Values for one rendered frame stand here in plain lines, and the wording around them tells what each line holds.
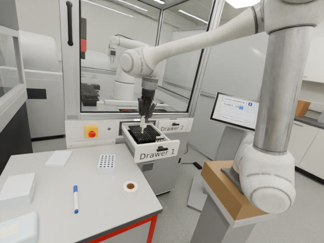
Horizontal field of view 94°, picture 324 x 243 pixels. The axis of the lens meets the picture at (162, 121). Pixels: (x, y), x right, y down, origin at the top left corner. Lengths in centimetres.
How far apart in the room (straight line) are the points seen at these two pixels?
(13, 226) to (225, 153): 155
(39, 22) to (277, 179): 412
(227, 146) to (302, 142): 205
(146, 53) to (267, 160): 58
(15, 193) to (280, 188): 91
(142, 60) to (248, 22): 42
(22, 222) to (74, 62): 71
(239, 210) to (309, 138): 283
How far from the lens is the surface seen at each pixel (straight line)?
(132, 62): 63
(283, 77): 57
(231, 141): 167
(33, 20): 411
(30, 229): 71
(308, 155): 359
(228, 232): 102
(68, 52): 98
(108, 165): 90
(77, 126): 107
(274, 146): 62
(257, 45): 244
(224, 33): 75
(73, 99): 101
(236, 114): 154
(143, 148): 84
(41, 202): 83
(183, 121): 136
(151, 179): 157
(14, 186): 86
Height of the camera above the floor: 135
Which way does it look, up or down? 20 degrees down
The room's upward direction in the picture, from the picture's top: 11 degrees clockwise
